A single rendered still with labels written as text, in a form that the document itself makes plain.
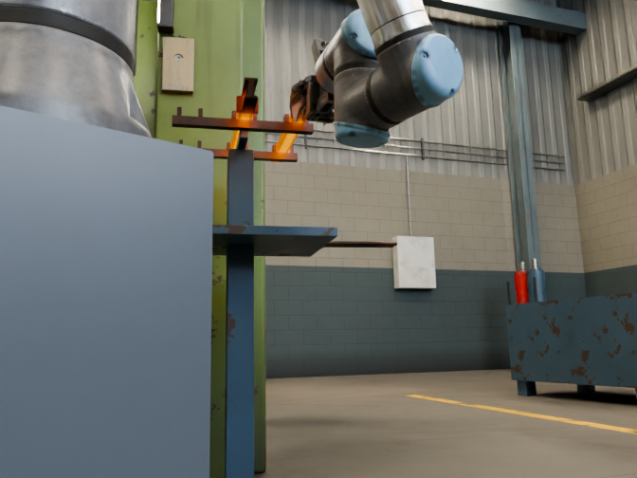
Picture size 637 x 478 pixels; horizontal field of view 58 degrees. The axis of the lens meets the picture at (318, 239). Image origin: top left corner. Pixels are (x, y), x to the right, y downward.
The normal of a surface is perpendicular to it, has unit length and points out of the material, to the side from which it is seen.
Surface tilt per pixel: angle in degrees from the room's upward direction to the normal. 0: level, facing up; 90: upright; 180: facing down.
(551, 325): 90
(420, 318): 90
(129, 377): 90
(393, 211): 90
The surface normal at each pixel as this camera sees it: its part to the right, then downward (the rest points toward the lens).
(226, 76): 0.17, -0.18
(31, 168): 0.63, -0.15
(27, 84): 0.34, -0.50
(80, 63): 0.66, -0.47
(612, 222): -0.94, -0.04
